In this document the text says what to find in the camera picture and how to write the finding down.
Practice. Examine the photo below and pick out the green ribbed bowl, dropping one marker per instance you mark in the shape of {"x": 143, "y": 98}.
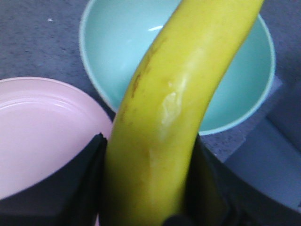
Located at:
{"x": 115, "y": 34}

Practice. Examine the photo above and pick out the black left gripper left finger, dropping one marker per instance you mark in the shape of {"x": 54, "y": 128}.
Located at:
{"x": 69, "y": 197}

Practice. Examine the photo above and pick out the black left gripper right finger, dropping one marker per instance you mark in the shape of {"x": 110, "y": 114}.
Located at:
{"x": 215, "y": 196}

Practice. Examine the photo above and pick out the yellow banana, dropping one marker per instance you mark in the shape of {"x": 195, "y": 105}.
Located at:
{"x": 148, "y": 154}

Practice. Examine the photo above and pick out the pink plate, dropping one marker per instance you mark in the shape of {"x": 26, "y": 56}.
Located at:
{"x": 44, "y": 124}

